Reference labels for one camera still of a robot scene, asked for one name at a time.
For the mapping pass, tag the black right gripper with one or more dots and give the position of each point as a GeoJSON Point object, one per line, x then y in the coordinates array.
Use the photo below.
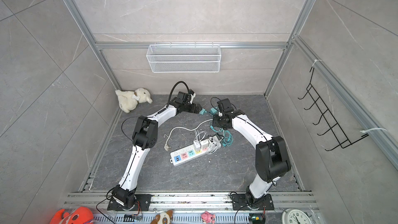
{"type": "Point", "coordinates": [215, 122]}

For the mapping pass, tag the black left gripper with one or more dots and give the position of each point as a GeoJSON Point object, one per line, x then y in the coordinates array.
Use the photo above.
{"type": "Point", "coordinates": [195, 109]}

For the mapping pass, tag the teal charger adapter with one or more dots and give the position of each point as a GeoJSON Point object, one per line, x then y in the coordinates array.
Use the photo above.
{"type": "Point", "coordinates": [203, 112]}
{"type": "Point", "coordinates": [213, 111]}

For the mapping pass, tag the white black-cabled plug adapter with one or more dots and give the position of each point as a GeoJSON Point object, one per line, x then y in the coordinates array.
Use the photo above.
{"type": "Point", "coordinates": [216, 138]}

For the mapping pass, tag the white charger with cable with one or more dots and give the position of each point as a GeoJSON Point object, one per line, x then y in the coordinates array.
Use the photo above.
{"type": "Point", "coordinates": [199, 136]}
{"type": "Point", "coordinates": [210, 146]}

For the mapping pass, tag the white power strip colourful sockets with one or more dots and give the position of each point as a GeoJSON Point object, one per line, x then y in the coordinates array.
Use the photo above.
{"type": "Point", "coordinates": [184, 155]}

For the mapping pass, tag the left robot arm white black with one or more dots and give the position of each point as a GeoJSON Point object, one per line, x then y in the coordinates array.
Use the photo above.
{"type": "Point", "coordinates": [145, 137]}

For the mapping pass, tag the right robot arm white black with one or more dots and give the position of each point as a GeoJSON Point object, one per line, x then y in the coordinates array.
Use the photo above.
{"type": "Point", "coordinates": [271, 157]}

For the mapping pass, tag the white plush lamb toy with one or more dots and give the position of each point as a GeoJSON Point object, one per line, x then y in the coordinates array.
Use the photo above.
{"type": "Point", "coordinates": [128, 100]}

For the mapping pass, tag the pink plush toy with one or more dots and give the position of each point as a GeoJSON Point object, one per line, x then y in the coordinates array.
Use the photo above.
{"type": "Point", "coordinates": [208, 218]}

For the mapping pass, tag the brown white plush dog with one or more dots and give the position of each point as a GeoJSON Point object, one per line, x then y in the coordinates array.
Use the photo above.
{"type": "Point", "coordinates": [163, 217]}

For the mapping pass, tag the white alarm clock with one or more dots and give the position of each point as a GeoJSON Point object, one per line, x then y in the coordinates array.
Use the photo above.
{"type": "Point", "coordinates": [295, 216]}

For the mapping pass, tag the red plush toy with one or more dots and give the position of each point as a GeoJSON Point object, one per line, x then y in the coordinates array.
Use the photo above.
{"type": "Point", "coordinates": [81, 215]}

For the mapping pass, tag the white wire mesh basket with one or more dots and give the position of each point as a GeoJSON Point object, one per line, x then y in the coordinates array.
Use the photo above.
{"type": "Point", "coordinates": [174, 58]}

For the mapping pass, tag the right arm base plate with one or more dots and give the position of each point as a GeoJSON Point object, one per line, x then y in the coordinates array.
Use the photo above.
{"type": "Point", "coordinates": [246, 202]}

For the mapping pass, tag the black wire hook rack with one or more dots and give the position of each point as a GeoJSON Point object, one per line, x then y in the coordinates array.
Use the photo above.
{"type": "Point", "coordinates": [327, 117]}

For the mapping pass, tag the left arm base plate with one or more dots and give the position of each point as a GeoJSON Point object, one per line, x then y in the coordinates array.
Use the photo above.
{"type": "Point", "coordinates": [134, 203]}

